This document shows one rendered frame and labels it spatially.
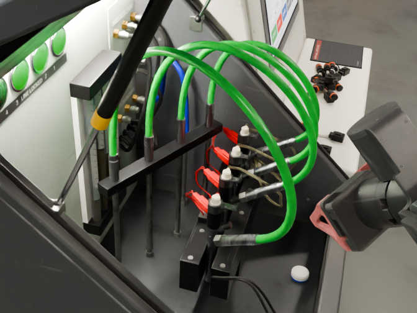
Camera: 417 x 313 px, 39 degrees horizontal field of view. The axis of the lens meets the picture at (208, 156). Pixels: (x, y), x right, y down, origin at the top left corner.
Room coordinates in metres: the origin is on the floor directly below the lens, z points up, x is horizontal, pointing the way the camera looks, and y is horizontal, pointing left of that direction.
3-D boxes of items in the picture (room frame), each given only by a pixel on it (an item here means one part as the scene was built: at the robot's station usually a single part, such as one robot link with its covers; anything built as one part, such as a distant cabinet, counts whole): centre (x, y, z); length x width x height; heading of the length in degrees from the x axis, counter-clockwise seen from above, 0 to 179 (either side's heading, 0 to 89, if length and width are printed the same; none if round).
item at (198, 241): (0.93, -0.05, 0.91); 0.34 x 0.10 x 0.15; 167
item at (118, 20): (1.11, 0.18, 1.20); 0.13 x 0.03 x 0.31; 167
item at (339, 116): (1.46, -0.33, 0.97); 0.70 x 0.22 x 0.03; 167
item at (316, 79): (1.50, -0.33, 1.01); 0.23 x 0.11 x 0.06; 167
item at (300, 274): (0.90, -0.22, 0.84); 0.04 x 0.04 x 0.01
